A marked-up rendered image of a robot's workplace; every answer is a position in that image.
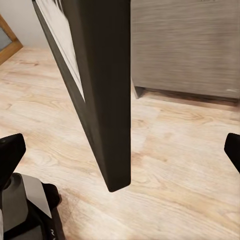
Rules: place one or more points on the dishwasher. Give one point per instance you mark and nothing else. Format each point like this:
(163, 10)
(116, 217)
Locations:
(186, 47)

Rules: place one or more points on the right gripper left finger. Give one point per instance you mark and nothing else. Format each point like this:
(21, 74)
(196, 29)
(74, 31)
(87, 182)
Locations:
(12, 150)

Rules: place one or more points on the poster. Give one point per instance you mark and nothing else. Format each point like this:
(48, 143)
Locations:
(91, 43)

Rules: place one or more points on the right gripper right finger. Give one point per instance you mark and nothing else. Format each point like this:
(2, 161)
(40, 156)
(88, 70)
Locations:
(232, 149)

